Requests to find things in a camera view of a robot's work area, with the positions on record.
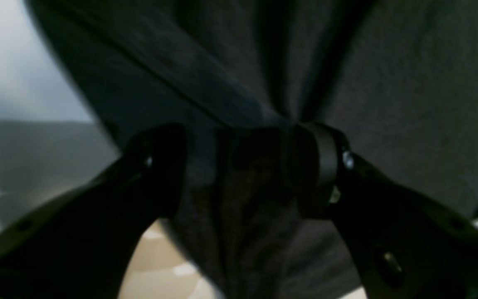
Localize black t-shirt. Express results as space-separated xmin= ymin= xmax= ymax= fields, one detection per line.
xmin=29 ymin=0 xmax=478 ymax=299

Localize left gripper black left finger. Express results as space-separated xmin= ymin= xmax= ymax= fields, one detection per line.
xmin=0 ymin=124 xmax=188 ymax=299

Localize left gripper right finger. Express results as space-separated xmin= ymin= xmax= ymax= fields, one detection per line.
xmin=295 ymin=123 xmax=478 ymax=299

